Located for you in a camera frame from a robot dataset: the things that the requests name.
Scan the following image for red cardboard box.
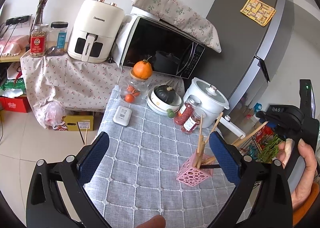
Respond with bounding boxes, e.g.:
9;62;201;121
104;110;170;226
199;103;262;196
0;95;30;113

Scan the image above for clear jar black lid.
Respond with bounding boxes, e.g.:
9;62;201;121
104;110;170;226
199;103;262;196
48;21;68;55

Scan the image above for grey checked tablecloth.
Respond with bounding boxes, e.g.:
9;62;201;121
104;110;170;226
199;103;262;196
84;88;234;227

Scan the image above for white small device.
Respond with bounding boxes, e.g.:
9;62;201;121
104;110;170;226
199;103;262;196
113;106;132;127

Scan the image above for yellow paper on fridge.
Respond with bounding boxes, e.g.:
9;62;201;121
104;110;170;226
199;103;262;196
240;0;276;27

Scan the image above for black chopstick in holder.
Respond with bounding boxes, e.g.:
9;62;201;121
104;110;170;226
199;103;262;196
200;164;221;169

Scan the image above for black wire basket rack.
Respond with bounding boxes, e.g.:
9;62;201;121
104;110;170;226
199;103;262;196
239;126;275;162

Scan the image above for red label nut jar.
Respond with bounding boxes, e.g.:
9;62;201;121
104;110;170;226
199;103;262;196
30;23;49;57

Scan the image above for red lidded jar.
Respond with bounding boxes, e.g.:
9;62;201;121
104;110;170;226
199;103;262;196
181;108;206;134

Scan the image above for jar with red goji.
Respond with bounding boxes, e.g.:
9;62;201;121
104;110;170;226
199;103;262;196
174;95;201;126

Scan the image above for white bowl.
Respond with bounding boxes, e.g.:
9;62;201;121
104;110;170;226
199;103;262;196
148;90;182;112

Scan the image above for large orange citrus fruit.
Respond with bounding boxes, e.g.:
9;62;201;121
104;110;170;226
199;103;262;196
133;59;153;79

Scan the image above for dark green squash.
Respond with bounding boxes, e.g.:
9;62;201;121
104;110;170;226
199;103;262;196
154;85;176;104

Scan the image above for long wooden chopstick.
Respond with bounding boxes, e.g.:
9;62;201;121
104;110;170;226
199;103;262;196
197;116;203;154

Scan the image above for glass jar with tangerines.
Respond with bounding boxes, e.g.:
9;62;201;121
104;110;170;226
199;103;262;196
118;70;149;105

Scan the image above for small green fruit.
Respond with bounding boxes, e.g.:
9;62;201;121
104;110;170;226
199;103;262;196
167;109;176;119

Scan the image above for person's right hand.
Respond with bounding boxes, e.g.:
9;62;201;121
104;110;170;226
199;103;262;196
272;138;318;211

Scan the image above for black microwave oven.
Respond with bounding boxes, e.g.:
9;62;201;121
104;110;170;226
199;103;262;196
110;15;205;79

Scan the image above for grey refrigerator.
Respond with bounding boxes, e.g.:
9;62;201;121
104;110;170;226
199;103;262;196
191;0;294;114

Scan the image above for yellow cardboard box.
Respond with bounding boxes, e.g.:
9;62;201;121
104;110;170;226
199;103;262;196
63;114;94;131

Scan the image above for person's left thumb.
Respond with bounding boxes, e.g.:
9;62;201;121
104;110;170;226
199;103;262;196
136;215;166;228

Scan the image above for pink plastic bag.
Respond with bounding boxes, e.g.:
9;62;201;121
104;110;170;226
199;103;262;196
41;101;66;127

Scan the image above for green leafy vegetables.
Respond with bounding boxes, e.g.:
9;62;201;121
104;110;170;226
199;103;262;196
258;134;282;163

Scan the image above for cream air fryer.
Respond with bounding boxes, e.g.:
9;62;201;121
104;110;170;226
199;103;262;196
67;0;125;64

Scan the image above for short wooden chopstick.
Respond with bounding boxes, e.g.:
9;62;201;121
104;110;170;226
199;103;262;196
201;156;216;165

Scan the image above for pink perforated utensil holder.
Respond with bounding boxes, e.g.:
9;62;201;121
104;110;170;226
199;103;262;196
176;152;213;187

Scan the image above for white electric cooking pot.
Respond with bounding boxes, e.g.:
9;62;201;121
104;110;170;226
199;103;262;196
183;78;246;139

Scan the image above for floral cloth cover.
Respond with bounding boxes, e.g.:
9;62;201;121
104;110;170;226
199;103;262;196
132;0;221;53

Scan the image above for wooden chopstick on table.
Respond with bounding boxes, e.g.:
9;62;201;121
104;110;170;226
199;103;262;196
204;112;223;144

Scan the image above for floral cabinet cloth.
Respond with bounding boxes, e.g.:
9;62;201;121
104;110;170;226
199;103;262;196
19;53;186;128

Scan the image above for thick wooden chopstick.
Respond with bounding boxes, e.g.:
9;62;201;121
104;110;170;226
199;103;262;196
195;141;205;168

